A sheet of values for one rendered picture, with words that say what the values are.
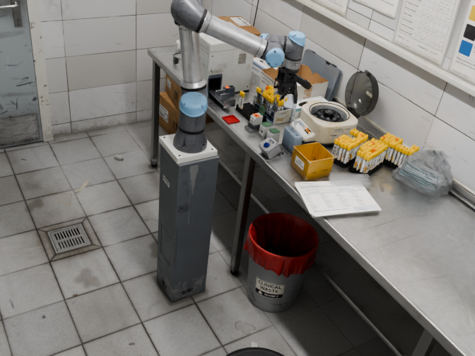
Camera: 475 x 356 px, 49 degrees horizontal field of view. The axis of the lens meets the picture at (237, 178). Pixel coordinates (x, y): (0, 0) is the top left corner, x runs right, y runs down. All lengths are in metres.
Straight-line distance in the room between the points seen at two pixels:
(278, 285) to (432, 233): 0.86
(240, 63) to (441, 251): 1.42
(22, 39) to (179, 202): 1.82
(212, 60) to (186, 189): 0.75
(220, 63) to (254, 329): 1.38
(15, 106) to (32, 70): 0.29
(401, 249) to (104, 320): 1.50
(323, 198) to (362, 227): 0.20
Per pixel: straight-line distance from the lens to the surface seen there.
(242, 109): 2.72
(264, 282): 2.70
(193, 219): 2.50
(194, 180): 2.36
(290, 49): 2.28
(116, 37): 4.00
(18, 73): 3.85
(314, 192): 2.20
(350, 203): 2.20
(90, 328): 2.77
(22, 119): 4.00
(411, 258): 2.05
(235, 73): 2.88
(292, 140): 2.41
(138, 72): 4.16
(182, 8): 2.11
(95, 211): 3.42
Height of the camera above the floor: 2.15
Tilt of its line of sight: 35 degrees down
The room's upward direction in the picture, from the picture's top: 8 degrees clockwise
